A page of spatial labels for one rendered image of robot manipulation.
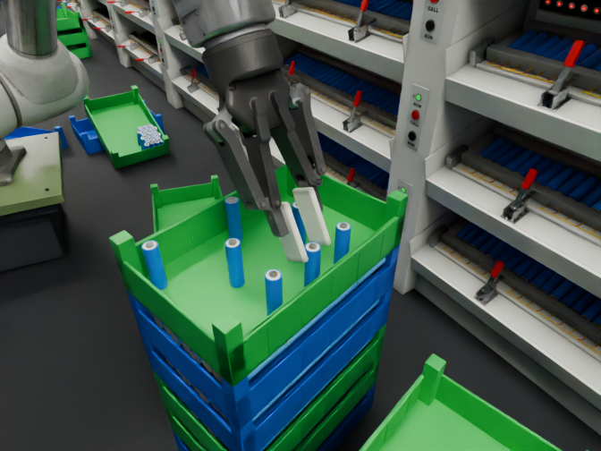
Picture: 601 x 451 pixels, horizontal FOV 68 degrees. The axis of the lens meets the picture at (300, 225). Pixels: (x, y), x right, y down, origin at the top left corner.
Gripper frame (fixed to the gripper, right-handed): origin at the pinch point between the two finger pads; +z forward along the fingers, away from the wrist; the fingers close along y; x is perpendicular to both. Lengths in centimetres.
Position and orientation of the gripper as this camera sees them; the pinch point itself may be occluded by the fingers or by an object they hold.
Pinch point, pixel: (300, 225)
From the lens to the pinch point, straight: 50.2
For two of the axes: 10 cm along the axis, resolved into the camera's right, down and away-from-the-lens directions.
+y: -6.8, 4.4, -5.9
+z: 3.1, 9.0, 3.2
